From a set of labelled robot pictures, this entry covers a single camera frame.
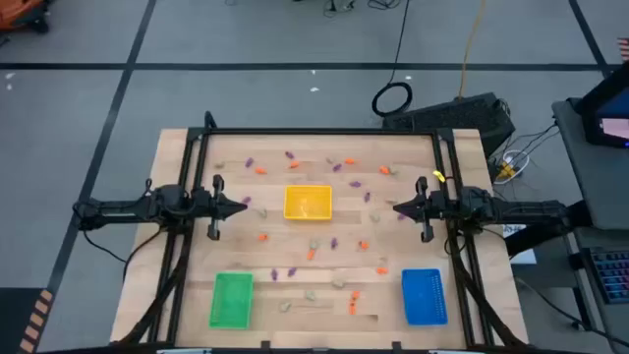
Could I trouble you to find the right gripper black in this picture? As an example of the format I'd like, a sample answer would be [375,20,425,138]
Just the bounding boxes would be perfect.
[392,175,462,244]

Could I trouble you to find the grey desk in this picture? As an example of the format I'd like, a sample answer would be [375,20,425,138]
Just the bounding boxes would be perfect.
[550,96,629,354]

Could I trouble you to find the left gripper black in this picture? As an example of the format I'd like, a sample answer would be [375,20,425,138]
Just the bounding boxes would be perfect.
[192,174,249,241]

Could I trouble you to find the black floor cable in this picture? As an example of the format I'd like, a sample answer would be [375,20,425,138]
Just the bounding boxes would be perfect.
[513,277,629,348]

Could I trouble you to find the black monitor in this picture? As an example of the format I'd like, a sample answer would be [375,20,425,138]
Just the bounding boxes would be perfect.
[574,61,629,148]

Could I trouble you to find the white coiled cable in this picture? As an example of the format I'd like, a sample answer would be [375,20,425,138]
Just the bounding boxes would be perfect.
[492,148,531,186]

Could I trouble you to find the yellow plastic basket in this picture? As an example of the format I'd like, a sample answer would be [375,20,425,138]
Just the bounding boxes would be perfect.
[283,184,334,221]

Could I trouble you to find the yellow cable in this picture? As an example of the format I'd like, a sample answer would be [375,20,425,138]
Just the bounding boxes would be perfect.
[457,0,488,99]

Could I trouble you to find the backlit keyboard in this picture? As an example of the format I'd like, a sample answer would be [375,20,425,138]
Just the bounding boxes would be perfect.
[587,247,629,305]

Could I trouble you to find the orange machine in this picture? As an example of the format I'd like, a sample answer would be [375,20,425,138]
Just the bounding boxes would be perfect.
[0,0,50,33]

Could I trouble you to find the black mat orange stripes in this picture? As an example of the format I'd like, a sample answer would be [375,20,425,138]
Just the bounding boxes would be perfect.
[0,287,55,354]

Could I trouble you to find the black computer case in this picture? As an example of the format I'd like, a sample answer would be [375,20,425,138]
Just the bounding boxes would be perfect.
[381,91,517,158]

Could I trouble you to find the black coiled cable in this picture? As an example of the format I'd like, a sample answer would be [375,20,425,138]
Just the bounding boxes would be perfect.
[372,0,415,118]

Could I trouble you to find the white paper sheet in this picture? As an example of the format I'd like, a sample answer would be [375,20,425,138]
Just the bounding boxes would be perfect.
[501,223,537,266]

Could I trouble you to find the green plastic basket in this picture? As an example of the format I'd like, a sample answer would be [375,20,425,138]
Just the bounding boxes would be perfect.
[208,271,256,330]

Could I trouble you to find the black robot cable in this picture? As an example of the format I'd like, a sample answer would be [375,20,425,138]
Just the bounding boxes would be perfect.
[81,226,166,284]

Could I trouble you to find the blue plastic basket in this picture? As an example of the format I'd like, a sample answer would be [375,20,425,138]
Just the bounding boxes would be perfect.
[401,267,449,326]

